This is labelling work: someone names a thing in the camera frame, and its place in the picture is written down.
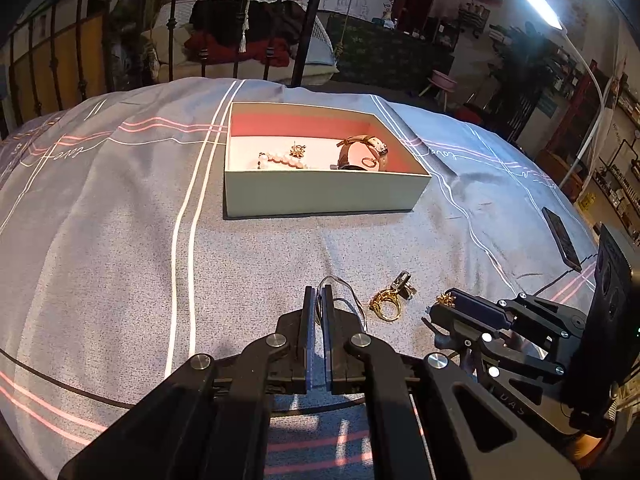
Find dark silver ring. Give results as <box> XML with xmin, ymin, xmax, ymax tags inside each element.
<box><xmin>389</xmin><ymin>270</ymin><xmax>418</xmax><ymax>302</ymax></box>

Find gold flower brooch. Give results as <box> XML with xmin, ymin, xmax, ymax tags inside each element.
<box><xmin>290</xmin><ymin>144</ymin><xmax>306</xmax><ymax>158</ymax></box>

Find open white pink jewelry box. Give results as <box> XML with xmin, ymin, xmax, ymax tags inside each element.
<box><xmin>224</xmin><ymin>102</ymin><xmax>432</xmax><ymax>219</ymax></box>

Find black smartphone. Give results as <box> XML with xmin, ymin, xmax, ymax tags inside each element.
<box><xmin>541</xmin><ymin>207</ymin><xmax>582</xmax><ymax>272</ymax></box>

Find pink stool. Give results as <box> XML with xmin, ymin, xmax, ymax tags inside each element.
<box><xmin>418</xmin><ymin>70</ymin><xmax>458</xmax><ymax>113</ymax></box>

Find white hanging swing chair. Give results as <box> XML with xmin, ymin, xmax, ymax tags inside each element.
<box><xmin>141</xmin><ymin>0</ymin><xmax>342</xmax><ymax>86</ymax></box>

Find red and black clothes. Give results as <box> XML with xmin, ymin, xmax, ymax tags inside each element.
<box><xmin>183</xmin><ymin>0</ymin><xmax>305</xmax><ymax>67</ymax></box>

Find white floor lamp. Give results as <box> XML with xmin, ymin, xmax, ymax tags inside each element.
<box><xmin>508</xmin><ymin>0</ymin><xmax>609</xmax><ymax>191</ymax></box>

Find white pearl bracelet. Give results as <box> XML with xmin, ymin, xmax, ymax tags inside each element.
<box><xmin>248</xmin><ymin>150</ymin><xmax>307</xmax><ymax>172</ymax></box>

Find beige strap wristwatch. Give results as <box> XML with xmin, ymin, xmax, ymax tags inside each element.
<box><xmin>331</xmin><ymin>134</ymin><xmax>388</xmax><ymax>171</ymax></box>

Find black iron bed frame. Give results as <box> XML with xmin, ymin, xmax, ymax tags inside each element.
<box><xmin>1</xmin><ymin>0</ymin><xmax>337</xmax><ymax>133</ymax></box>

